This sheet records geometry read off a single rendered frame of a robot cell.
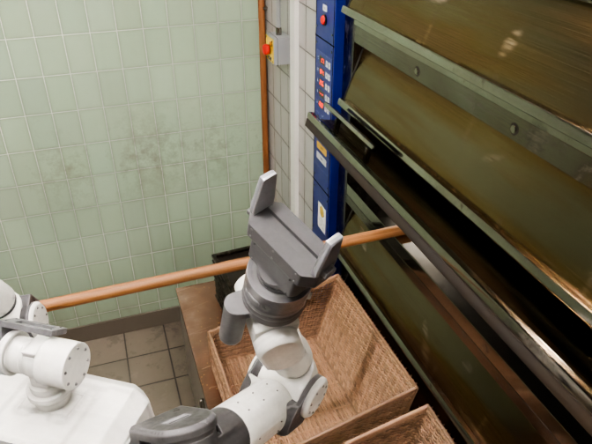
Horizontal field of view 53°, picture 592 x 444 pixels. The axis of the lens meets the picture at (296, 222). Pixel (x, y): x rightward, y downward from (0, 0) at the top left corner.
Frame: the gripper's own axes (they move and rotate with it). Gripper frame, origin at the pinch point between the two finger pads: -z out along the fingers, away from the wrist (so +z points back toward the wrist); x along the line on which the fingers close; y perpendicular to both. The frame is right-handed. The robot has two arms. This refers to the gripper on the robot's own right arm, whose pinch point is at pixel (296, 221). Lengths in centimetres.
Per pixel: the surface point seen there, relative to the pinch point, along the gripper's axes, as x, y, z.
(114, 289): 43, -1, 74
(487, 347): -25, 49, 57
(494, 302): -20.4, 33.6, 26.6
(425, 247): -4, 42, 38
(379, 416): -18, 39, 100
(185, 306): 63, 38, 156
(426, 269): -2, 61, 67
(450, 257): -9, 39, 32
